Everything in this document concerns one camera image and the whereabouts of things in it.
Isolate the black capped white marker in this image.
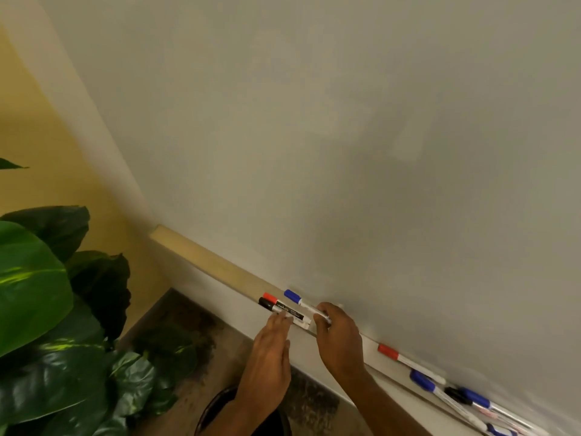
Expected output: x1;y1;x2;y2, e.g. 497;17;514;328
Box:
444;387;523;433
258;297;311;330

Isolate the black round pot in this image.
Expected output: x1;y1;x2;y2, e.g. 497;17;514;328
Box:
194;384;292;436

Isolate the person's left forearm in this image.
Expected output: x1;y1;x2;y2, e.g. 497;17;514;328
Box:
200;398;283;436

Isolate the person's left hand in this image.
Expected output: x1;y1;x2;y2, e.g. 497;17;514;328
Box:
235;312;294;408

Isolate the red capped white marker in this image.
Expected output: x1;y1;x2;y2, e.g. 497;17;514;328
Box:
377;343;448;386

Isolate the red capped black label marker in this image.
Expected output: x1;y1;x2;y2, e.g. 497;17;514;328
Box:
263;292;314;324

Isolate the person's right forearm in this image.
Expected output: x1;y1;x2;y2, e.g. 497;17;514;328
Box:
335;368;438;436

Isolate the white whiteboard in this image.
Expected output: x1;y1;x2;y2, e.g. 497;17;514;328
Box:
0;0;581;436

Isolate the person's right hand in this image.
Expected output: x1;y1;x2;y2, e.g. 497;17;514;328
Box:
313;302;367;383

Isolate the beige whiteboard marker tray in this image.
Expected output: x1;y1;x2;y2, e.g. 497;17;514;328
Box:
150;225;484;436

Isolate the green leafy plant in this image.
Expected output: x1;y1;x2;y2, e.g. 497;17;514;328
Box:
0;158;216;436

